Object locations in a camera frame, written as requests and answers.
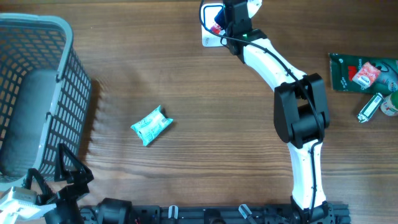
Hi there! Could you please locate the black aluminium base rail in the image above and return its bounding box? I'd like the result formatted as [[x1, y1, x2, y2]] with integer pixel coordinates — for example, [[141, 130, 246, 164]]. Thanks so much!
[[80, 203, 351, 224]]

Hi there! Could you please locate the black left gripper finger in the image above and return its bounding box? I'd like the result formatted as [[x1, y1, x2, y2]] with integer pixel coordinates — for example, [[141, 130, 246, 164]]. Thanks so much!
[[22, 167, 52, 203], [54, 143, 93, 184]]

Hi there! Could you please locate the red white small packet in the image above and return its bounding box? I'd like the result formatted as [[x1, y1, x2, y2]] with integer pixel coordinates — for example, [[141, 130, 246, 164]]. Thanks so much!
[[353, 62, 381, 89]]

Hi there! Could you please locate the red candy bar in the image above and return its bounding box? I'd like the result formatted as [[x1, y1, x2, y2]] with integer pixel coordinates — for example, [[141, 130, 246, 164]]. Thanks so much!
[[210, 23, 223, 34]]

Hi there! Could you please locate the white barcode scanner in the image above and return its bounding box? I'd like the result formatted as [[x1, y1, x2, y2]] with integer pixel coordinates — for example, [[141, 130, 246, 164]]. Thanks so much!
[[201, 3, 226, 47]]

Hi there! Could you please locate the black right camera cable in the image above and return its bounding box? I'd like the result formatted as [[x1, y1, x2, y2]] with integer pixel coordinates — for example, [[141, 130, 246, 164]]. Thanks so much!
[[198, 0, 326, 218]]

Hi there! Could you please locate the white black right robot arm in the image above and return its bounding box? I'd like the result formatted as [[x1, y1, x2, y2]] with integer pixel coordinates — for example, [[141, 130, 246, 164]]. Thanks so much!
[[215, 1, 330, 223]]

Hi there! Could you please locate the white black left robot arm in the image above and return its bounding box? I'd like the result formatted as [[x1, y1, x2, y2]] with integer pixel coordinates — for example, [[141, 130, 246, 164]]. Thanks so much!
[[22, 143, 132, 223]]

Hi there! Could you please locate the grey plastic shopping basket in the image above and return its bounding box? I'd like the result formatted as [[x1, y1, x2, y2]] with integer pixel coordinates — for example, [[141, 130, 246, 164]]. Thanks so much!
[[1, 13, 92, 190]]

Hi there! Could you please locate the green 3M gloves package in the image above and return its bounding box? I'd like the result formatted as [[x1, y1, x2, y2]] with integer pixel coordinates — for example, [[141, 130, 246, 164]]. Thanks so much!
[[329, 53, 397, 95]]

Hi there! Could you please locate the teal tissue packet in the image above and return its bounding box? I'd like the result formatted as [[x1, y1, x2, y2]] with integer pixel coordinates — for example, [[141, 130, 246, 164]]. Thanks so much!
[[131, 105, 174, 146]]

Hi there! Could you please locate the green lid jar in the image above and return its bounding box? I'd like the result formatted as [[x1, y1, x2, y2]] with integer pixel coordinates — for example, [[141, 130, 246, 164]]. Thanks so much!
[[380, 91, 398, 116]]

